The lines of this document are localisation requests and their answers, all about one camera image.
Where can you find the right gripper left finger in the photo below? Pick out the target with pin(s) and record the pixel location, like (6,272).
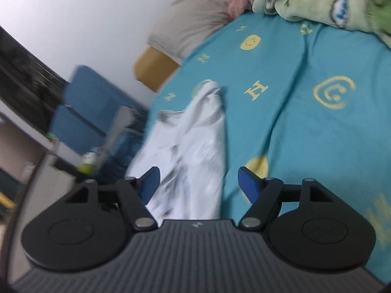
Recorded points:
(147,184)

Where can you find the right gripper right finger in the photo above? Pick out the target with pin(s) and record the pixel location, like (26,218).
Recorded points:
(251,185)

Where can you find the yellow green plush toy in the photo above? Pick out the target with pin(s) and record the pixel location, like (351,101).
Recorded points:
(89,160)

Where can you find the dark window grille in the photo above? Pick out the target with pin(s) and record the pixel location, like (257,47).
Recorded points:
(29,87)

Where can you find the grey pillow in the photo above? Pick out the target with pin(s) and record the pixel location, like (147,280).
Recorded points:
(186,25)

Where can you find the green cartoon fleece blanket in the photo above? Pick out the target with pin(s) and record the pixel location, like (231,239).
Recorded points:
(371,16)

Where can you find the white garment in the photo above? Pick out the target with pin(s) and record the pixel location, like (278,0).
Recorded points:
(189,148)

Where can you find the grey cloth on chair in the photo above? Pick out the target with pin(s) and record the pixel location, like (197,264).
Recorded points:
(124,118)

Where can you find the teal smiley bed sheet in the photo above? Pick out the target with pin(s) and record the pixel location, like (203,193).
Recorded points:
(301,99)

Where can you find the white desk with dark top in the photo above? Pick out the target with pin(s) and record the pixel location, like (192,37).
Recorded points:
(27,156)

